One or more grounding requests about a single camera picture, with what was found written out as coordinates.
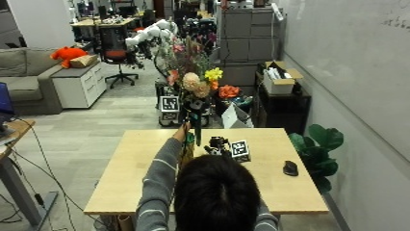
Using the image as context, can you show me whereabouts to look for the person's right hand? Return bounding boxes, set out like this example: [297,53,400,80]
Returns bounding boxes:
[202,136,233,157]

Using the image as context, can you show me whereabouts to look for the person's left hand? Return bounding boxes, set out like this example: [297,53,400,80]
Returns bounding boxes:
[179,96,211,130]

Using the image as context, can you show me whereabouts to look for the mixed artificial flower bouquet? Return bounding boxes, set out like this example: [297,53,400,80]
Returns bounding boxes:
[163,36,225,147]

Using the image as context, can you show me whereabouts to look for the white marker cube on right glove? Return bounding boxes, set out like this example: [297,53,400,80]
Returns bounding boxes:
[229,139,253,164]

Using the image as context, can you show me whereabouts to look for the white marker cube on glove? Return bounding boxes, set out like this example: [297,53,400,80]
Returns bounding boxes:
[229,139,253,164]
[157,95,182,127]

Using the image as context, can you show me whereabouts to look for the white marker cube on left glove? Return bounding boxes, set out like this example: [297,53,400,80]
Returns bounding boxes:
[157,95,182,127]

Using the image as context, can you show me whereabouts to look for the orange artificial flower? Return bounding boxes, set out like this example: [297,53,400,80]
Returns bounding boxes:
[218,84,242,100]

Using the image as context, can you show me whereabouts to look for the white paper bag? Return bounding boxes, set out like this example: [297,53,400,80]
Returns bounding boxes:
[221,102,255,130]

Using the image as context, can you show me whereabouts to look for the black shelf unit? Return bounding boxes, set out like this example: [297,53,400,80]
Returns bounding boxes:
[254,70,313,135]

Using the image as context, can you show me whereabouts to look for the open cardboard box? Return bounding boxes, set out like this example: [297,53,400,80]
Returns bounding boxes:
[261,60,305,95]

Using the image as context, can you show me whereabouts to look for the black computer mouse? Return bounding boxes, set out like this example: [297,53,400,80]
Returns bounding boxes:
[282,160,299,177]

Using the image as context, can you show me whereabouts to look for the grey filing cabinets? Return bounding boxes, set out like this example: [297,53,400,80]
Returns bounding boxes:
[217,7,287,87]

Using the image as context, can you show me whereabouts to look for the green leafy potted plant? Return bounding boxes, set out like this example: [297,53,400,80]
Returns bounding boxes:
[289,123,346,194]

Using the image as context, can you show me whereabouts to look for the white orchid flowers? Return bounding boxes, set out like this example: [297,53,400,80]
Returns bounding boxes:
[123,18,179,50]

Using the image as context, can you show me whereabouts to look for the black office chair red seat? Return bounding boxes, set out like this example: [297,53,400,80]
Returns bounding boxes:
[97,25,141,90]

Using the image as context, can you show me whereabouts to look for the white drawer cabinet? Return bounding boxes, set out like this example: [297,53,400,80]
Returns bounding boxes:
[50,61,108,110]

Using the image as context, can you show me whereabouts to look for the tan cushion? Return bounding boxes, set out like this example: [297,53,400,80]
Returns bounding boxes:
[69,54,100,69]

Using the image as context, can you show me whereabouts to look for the wooden office desk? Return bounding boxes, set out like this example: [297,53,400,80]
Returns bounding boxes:
[69,15,138,41]

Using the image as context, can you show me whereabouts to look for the orange plush toy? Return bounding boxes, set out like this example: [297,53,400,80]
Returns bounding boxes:
[49,46,89,69]

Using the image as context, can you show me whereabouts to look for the whiteboard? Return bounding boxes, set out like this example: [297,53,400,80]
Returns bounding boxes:
[279,0,410,163]

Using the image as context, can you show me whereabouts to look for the grey sofa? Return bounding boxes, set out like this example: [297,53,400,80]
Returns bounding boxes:
[0,47,64,116]

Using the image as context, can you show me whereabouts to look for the wooden side desk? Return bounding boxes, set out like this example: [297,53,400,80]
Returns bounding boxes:
[0,118,58,227]

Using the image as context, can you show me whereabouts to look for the blue laptop screen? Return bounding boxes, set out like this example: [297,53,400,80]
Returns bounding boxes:
[0,82,17,117]

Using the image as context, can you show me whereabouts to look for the black floor cable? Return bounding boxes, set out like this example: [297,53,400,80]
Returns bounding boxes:
[0,116,100,231]

